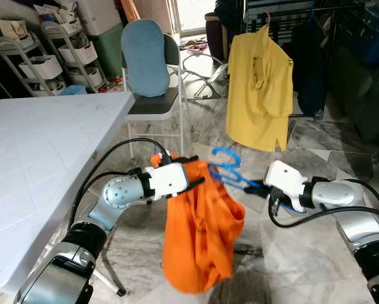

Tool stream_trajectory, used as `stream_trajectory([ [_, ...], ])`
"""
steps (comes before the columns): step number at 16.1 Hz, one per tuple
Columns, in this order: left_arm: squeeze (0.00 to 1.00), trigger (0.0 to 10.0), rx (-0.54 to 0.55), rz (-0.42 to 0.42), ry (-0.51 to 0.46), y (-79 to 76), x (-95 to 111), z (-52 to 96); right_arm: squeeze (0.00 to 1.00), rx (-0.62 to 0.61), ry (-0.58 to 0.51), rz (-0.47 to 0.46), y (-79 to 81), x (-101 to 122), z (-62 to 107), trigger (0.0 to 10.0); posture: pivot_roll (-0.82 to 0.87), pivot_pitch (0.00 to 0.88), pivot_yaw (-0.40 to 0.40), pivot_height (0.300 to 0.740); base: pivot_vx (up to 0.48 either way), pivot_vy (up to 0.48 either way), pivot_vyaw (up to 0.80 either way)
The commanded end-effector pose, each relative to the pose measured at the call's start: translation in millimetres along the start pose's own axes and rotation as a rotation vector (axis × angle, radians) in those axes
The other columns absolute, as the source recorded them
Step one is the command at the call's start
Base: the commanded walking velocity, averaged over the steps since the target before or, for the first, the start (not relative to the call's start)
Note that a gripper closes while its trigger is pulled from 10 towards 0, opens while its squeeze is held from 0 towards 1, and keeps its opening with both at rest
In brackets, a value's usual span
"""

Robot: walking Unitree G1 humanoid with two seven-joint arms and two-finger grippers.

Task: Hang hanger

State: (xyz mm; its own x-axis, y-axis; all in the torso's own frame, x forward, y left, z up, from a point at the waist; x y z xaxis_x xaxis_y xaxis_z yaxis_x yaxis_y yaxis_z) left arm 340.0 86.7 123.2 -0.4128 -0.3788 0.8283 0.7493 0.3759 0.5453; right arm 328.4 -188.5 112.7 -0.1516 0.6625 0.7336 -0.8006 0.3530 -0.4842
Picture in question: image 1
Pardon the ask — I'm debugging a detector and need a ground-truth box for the blue plastic hanger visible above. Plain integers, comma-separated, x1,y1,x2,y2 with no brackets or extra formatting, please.
209,147,304,213

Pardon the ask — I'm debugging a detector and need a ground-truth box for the orange shirt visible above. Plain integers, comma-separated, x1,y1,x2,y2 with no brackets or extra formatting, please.
150,152,246,295

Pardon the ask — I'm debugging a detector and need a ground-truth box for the white folding chair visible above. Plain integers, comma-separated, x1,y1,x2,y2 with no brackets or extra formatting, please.
121,35,186,153

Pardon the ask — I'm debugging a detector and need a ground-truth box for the yellow printed T-shirt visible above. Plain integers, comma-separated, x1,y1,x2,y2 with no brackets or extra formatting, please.
225,25,295,153

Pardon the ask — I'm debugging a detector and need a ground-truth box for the blue chair cushion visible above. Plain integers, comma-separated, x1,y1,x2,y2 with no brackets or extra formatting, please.
121,19,172,98

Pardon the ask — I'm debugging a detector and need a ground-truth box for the navy blue shirt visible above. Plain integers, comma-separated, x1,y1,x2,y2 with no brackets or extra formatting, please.
290,22,330,118

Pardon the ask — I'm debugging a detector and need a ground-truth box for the dark purple bag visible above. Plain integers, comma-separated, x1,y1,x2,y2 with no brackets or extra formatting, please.
205,13,233,62

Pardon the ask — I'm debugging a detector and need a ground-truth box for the dark green sofa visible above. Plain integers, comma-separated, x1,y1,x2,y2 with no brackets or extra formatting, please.
329,44,379,168

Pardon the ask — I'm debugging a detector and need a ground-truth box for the green storage bin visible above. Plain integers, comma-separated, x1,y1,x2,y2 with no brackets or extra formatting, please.
89,25,124,80

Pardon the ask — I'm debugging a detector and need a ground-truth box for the light blue plastic box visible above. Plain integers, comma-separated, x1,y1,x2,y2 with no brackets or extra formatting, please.
58,84,87,96

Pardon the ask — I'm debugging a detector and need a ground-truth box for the black drying rack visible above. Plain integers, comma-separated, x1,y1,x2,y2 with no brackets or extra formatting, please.
240,0,379,121

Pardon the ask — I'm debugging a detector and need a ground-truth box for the white storage box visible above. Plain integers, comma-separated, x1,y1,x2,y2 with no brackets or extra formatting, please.
75,0,122,35

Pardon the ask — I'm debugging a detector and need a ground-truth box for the blue hard suitcase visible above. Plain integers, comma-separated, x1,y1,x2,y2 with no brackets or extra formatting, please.
342,0,379,67

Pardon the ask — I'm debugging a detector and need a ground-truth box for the beige paper bag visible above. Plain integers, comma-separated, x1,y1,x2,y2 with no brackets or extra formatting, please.
0,19,29,41

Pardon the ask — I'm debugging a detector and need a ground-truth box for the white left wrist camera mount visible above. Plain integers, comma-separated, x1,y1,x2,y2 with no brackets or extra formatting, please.
149,161,190,199

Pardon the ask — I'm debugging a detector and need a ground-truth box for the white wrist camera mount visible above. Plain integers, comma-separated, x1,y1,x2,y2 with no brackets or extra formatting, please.
149,161,190,199
266,160,311,208

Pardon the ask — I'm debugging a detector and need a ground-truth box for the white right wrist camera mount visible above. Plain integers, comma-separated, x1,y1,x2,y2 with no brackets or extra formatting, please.
266,160,311,208

